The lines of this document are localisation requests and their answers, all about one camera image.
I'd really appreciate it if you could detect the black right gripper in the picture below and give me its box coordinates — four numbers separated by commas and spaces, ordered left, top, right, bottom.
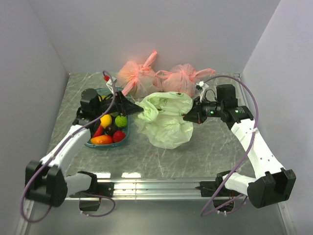
183, 95, 224, 124

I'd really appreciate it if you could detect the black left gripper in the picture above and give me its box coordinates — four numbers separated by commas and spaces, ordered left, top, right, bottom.
94, 91, 144, 117

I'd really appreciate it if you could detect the green fake lime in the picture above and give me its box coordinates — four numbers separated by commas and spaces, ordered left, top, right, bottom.
114, 116, 128, 128

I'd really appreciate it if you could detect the light green plastic bag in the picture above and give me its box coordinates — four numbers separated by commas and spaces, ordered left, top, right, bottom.
134, 92, 194, 149

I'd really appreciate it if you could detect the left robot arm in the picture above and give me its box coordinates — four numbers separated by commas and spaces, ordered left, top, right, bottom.
23, 89, 144, 207

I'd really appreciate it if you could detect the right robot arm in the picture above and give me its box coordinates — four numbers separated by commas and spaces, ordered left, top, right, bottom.
183, 82, 296, 208

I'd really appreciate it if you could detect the yellow fake lemon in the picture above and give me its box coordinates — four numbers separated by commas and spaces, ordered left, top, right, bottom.
100, 114, 112, 129

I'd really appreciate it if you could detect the left pink tied bag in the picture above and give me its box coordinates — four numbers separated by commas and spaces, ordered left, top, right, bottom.
116, 50, 162, 99

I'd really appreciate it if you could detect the pink tied bag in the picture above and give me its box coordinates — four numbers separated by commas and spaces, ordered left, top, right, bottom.
155, 64, 215, 97
116, 50, 162, 99

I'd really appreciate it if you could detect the right pink tied bag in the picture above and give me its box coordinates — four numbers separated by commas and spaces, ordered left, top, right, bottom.
155, 64, 215, 97

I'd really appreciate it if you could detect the red fake chili pepper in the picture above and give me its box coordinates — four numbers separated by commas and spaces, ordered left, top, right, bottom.
92, 125, 103, 138

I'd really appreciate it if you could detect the orange fake mango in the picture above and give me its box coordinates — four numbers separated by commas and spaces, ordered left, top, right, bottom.
90, 135, 114, 145

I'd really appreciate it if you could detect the teal plastic basket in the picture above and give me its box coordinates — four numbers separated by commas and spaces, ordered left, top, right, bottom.
84, 87, 133, 149

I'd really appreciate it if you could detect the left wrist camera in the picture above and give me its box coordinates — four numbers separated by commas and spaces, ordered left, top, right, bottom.
104, 75, 117, 94

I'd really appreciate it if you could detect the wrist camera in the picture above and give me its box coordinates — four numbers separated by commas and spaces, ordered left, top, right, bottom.
196, 81, 209, 100
104, 75, 117, 94

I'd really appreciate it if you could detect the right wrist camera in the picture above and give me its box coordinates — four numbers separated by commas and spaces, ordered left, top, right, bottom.
196, 81, 209, 100

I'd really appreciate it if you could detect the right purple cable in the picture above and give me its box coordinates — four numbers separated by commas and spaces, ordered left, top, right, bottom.
200, 74, 259, 217

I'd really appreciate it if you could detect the purple cable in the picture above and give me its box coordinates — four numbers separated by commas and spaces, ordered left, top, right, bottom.
20, 70, 117, 223
200, 74, 259, 217

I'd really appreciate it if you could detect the aluminium mounting rail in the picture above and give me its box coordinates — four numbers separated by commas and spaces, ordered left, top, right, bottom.
16, 178, 296, 235

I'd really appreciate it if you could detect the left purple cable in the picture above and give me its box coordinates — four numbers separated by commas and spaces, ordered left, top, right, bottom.
20, 70, 117, 223

